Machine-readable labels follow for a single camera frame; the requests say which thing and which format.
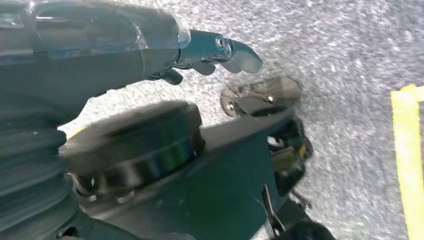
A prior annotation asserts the black robot left leg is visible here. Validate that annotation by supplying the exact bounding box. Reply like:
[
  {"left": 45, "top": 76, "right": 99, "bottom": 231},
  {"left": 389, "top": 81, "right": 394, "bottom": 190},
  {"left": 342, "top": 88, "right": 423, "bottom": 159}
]
[{"left": 58, "top": 76, "right": 336, "bottom": 240}]

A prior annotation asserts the yellow floor tape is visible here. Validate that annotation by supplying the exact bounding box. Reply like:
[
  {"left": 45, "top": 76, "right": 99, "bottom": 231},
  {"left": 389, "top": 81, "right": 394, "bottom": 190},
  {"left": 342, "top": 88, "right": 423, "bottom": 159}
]
[{"left": 390, "top": 83, "right": 424, "bottom": 240}]

